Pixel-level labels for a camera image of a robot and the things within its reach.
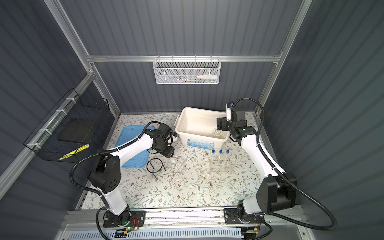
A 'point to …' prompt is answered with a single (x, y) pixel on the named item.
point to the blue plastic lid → (126, 133)
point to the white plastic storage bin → (197, 128)
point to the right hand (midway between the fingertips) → (228, 119)
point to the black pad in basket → (78, 130)
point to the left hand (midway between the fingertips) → (169, 152)
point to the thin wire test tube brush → (184, 163)
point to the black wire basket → (44, 140)
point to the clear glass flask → (218, 134)
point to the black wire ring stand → (162, 165)
